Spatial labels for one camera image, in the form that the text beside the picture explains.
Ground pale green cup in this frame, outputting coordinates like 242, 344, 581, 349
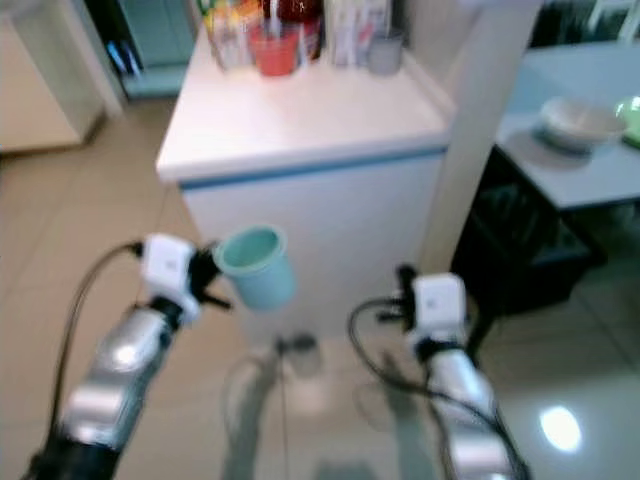
213, 225, 297, 313

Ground black storage box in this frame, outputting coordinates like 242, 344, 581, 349
450, 148, 611, 316

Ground white kitchen counter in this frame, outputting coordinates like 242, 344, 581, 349
155, 20, 451, 341

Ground grey plastic cup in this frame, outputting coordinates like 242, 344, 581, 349
365, 30, 406, 76

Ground white ceramic bowl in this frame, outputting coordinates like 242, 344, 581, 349
538, 95, 629, 156

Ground red instant noodle cup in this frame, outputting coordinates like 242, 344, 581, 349
248, 22, 301, 79

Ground yellow snack pack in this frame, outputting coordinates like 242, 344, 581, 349
205, 0, 251, 71

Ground teal glass door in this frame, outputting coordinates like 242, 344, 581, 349
80, 0, 191, 101

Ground beige floor cabinet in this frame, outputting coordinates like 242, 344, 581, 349
0, 15, 106, 156

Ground printed cracker pack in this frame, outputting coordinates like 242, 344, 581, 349
325, 0, 396, 69

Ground light green plate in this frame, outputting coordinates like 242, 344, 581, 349
615, 95, 640, 151

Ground dark red snack bag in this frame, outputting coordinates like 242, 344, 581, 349
265, 0, 323, 61

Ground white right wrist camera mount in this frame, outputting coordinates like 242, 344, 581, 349
410, 273, 467, 346

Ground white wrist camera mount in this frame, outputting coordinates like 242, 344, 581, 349
410, 273, 467, 346
142, 233, 199, 311

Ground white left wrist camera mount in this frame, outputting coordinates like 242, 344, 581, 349
142, 233, 199, 311

